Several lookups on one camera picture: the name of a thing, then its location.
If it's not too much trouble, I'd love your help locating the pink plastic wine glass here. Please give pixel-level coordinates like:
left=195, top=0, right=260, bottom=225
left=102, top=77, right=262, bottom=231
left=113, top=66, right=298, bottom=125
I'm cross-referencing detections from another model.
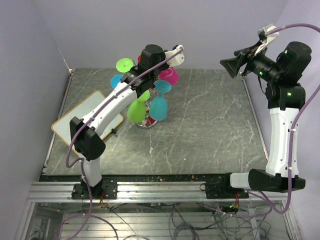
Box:
left=158, top=67, right=180, bottom=85

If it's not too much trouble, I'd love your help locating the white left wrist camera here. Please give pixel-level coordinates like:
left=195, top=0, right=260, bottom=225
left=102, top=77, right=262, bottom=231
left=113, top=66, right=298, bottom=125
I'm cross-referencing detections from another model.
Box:
left=164, top=44, right=186, bottom=67

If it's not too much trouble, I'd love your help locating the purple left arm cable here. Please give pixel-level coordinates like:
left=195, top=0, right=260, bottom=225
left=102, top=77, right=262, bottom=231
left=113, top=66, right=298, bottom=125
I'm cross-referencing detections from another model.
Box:
left=55, top=46, right=185, bottom=240

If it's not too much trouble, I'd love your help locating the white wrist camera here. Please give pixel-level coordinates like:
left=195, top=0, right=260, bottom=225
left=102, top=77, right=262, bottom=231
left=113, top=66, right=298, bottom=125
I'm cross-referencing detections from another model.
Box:
left=164, top=44, right=186, bottom=67
left=254, top=23, right=280, bottom=56

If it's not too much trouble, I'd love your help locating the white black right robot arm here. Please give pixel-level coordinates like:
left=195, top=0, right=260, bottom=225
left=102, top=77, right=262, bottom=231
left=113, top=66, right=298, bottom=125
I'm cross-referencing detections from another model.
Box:
left=219, top=41, right=312, bottom=198

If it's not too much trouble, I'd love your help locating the white board yellow frame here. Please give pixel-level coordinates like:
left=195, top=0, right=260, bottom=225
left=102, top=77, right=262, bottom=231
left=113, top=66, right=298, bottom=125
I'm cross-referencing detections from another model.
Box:
left=51, top=90, right=125, bottom=148

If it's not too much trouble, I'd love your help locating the blue plastic wine glass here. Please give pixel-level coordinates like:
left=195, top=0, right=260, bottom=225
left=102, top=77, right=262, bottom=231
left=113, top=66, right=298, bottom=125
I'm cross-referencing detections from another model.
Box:
left=110, top=74, right=124, bottom=89

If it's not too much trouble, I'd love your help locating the aluminium rail frame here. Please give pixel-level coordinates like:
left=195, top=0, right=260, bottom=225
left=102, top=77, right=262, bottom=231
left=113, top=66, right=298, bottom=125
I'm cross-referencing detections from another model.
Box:
left=27, top=149, right=293, bottom=240

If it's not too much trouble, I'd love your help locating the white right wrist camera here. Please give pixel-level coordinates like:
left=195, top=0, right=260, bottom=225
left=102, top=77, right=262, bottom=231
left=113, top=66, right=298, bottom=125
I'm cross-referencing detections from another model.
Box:
left=254, top=23, right=280, bottom=56

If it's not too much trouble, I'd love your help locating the light green wine glass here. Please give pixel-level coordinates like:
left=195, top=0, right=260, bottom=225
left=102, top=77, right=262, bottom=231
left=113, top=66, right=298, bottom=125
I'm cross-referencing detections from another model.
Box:
left=115, top=57, right=134, bottom=73

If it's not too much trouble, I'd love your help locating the green plastic wine glass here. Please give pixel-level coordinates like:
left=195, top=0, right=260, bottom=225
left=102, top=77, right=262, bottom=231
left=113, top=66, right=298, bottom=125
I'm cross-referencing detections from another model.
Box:
left=127, top=90, right=151, bottom=123

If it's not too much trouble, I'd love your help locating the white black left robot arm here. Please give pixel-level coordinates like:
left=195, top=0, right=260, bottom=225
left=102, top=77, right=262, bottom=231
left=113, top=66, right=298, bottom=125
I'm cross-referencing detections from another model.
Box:
left=69, top=44, right=185, bottom=199

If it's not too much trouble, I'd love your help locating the teal plastic wine glass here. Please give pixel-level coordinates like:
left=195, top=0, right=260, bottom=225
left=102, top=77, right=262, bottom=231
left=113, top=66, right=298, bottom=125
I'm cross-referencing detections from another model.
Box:
left=149, top=80, right=172, bottom=121

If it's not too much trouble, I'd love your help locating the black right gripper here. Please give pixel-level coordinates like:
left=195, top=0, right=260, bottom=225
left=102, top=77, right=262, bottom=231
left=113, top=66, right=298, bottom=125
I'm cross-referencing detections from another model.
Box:
left=220, top=39, right=283, bottom=83

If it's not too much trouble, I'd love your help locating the red plastic wine glass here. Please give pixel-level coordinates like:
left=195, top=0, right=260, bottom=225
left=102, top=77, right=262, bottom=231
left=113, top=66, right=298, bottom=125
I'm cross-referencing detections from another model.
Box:
left=137, top=55, right=142, bottom=63

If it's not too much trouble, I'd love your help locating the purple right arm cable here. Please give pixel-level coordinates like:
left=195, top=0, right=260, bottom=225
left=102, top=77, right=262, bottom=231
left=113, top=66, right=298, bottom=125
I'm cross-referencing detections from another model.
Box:
left=267, top=23, right=320, bottom=218

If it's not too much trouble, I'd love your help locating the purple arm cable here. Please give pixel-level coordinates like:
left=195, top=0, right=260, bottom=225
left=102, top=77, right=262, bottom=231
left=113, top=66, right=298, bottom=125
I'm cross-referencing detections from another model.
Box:
left=55, top=46, right=185, bottom=240
left=267, top=23, right=320, bottom=218

